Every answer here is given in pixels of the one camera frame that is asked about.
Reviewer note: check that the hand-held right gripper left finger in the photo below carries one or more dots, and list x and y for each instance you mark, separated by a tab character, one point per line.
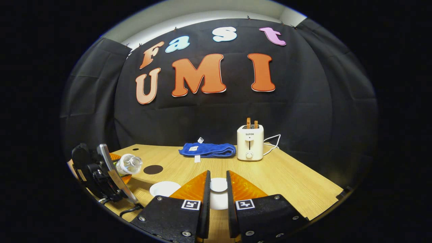
202	209

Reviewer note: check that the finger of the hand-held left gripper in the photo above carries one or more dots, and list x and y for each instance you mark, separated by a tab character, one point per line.
125	179
115	157

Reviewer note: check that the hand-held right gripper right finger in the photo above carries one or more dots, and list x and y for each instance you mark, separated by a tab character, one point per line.
233	209

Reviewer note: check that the clear plastic water bottle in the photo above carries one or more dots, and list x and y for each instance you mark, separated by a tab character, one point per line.
128	164

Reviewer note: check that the white teacup lid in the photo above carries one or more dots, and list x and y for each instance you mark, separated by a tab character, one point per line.
218	185

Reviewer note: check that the dark round coaster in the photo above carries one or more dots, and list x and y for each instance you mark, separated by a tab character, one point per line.
153	169

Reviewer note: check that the white teacup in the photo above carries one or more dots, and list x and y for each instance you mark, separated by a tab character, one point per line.
165	189

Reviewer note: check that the blue folded towel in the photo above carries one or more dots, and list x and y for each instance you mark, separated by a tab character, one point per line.
209	150

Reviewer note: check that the white toaster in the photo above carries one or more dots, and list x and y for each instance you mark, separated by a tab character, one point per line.
249	143

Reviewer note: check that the toast slice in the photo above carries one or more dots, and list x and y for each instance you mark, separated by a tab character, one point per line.
255	124
248	123

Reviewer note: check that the black backdrop cloth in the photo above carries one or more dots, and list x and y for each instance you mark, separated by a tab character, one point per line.
219	114

